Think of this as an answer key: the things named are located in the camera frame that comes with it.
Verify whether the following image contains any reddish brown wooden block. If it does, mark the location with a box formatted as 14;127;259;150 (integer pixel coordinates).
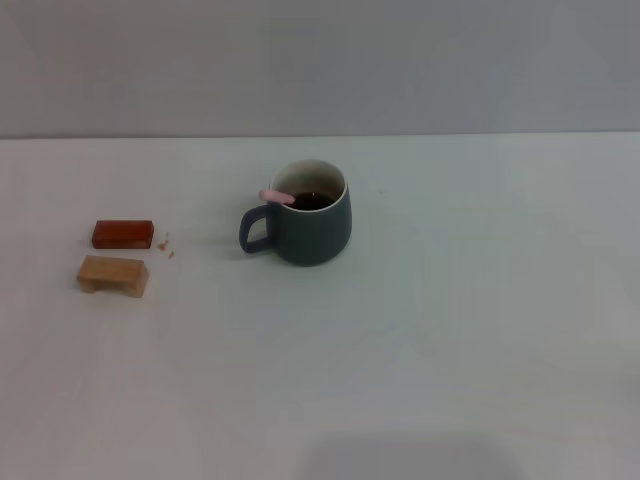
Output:
92;218;154;250

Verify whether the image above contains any grey ceramic cup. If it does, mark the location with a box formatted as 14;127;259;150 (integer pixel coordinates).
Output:
238;158;352;267

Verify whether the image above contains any pink handled metal spoon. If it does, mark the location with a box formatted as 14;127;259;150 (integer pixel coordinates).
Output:
258;187;297;206

